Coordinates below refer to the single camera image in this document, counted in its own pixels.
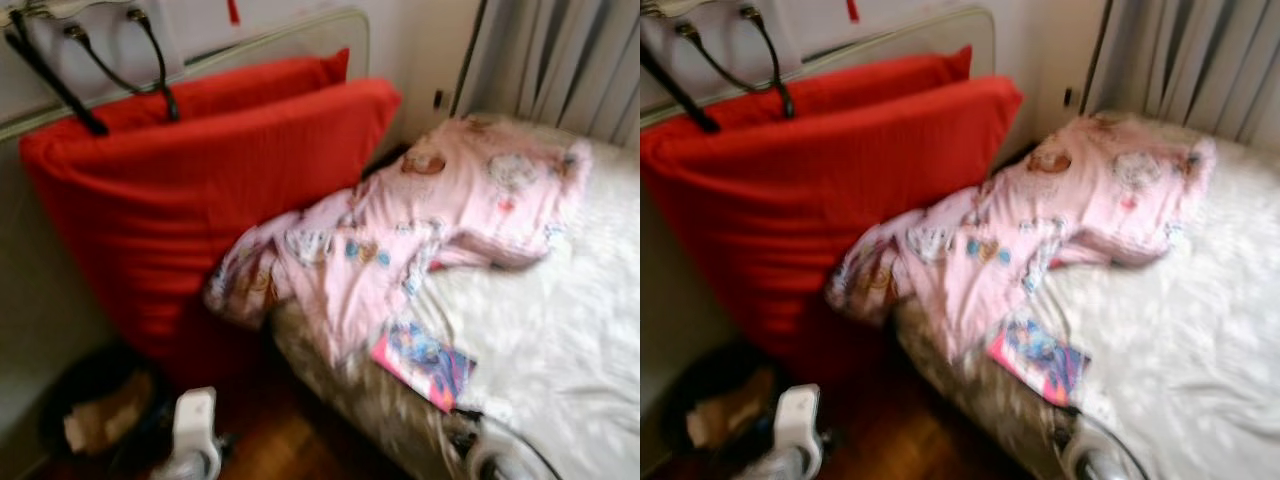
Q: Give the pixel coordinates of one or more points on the black waste bin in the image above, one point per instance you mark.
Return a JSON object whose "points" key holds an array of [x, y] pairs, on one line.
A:
{"points": [[680, 390], [60, 390]]}

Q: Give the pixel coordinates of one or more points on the grey curtain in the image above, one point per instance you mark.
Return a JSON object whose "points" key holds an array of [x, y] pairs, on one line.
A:
{"points": [[1190, 60], [560, 60]]}

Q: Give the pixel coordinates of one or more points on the thin red cushion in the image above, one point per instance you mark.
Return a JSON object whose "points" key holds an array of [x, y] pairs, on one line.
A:
{"points": [[250, 85], [880, 80]]}

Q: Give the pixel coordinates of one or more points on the large red mattress cushion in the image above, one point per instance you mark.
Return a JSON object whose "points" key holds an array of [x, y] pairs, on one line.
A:
{"points": [[150, 220], [770, 220]]}

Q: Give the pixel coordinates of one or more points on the crumpled brown paper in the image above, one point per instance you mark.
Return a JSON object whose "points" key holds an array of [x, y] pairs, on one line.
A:
{"points": [[100, 420], [725, 415]]}

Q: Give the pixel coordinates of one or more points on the white headboard with beige rim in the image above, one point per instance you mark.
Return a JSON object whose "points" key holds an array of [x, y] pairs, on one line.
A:
{"points": [[930, 40], [300, 45]]}

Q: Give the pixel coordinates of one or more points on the bed with grey floral sheet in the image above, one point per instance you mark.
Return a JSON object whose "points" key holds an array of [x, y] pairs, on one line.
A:
{"points": [[540, 330], [1170, 330]]}

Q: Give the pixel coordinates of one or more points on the pink cartoon print blanket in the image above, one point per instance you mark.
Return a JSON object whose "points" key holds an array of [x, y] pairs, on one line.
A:
{"points": [[400, 230], [1020, 230]]}

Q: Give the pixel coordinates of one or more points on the small red tag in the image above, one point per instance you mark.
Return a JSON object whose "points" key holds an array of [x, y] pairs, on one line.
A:
{"points": [[851, 10], [233, 10]]}

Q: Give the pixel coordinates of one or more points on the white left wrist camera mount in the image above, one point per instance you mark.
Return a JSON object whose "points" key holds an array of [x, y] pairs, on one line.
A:
{"points": [[800, 420], [195, 420]]}

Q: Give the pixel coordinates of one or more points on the colourful comic book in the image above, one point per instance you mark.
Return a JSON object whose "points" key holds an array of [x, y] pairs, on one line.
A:
{"points": [[1040, 365], [425, 365]]}

